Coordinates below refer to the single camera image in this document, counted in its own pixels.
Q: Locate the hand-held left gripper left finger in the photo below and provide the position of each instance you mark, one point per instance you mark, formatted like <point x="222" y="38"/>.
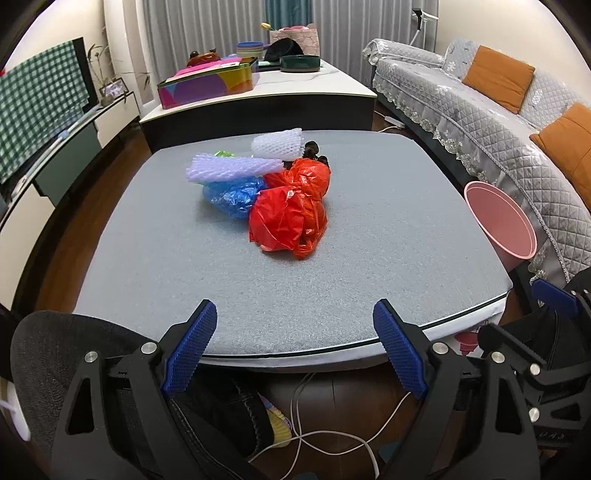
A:
<point x="191" y="350"/>

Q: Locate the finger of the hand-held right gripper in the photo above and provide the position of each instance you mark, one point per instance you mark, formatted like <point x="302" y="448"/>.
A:
<point x="554" y="295"/>
<point x="508" y="346"/>

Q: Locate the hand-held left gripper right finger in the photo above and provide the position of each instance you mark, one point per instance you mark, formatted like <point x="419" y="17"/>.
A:
<point x="399" y="350"/>

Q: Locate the pink plastic bin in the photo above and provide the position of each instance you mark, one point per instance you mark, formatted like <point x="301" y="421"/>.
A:
<point x="501" y="221"/>

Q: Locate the blue plastic bag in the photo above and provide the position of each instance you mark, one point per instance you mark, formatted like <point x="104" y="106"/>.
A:
<point x="233" y="198"/>

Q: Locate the red plastic bag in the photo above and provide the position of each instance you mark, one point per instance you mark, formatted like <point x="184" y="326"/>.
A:
<point x="286" y="217"/>

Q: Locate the purple foam net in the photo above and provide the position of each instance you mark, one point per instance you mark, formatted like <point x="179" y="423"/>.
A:
<point x="221" y="168"/>

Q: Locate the green packet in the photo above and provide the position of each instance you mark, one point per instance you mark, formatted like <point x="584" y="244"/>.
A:
<point x="224" y="153"/>

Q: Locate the white foam net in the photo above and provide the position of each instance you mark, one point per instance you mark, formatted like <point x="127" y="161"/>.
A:
<point x="277" y="144"/>

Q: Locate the colourful slipper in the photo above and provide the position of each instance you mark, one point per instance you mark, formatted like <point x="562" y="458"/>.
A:
<point x="277" y="420"/>

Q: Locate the grey table mat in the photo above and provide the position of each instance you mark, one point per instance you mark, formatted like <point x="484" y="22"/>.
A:
<point x="369" y="230"/>

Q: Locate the black mesh chair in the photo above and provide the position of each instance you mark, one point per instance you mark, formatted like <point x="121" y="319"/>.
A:
<point x="46" y="350"/>

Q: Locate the orange cushion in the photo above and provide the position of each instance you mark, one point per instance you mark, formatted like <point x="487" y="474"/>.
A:
<point x="498" y="78"/>
<point x="568" y="147"/>

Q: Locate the grey quilted sofa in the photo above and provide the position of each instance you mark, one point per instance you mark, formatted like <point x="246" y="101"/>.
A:
<point x="461" y="106"/>

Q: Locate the television cabinet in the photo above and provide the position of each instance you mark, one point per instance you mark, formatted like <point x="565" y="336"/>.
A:
<point x="69" y="161"/>

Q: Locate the white power strip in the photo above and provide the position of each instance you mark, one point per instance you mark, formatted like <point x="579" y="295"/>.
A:
<point x="393" y="120"/>

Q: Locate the colourful box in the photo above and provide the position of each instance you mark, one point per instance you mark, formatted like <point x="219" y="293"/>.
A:
<point x="203" y="85"/>

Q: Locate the white coffee table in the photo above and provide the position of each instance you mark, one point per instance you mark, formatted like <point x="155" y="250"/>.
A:
<point x="304" y="90"/>

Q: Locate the black television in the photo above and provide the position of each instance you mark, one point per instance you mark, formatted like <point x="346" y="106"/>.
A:
<point x="90" y="83"/>

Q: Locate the green checked cloth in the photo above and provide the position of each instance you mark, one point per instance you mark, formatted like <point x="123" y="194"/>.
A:
<point x="37" y="106"/>

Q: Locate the brown teapot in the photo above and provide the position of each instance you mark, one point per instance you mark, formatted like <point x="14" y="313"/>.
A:
<point x="203" y="57"/>

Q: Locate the light green tray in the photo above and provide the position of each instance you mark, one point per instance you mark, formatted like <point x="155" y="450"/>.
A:
<point x="265" y="65"/>

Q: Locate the thin potted plant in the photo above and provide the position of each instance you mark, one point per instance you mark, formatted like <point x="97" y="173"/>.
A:
<point x="99" y="64"/>

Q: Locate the dark green bowl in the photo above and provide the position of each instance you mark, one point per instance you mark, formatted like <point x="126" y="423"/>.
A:
<point x="300" y="63"/>

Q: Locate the stack of coloured bowls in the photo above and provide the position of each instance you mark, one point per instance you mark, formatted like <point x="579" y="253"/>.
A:
<point x="249" y="48"/>

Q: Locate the pink bag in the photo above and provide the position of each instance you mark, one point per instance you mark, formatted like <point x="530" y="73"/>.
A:
<point x="307" y="41"/>

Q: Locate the grey curtain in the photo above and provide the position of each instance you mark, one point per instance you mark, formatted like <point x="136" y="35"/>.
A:
<point x="194" y="27"/>

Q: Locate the teal curtain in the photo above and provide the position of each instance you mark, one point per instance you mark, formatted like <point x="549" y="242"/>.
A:
<point x="286" y="11"/>

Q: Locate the photo frame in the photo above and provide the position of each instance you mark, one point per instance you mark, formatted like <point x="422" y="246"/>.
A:
<point x="113" y="88"/>

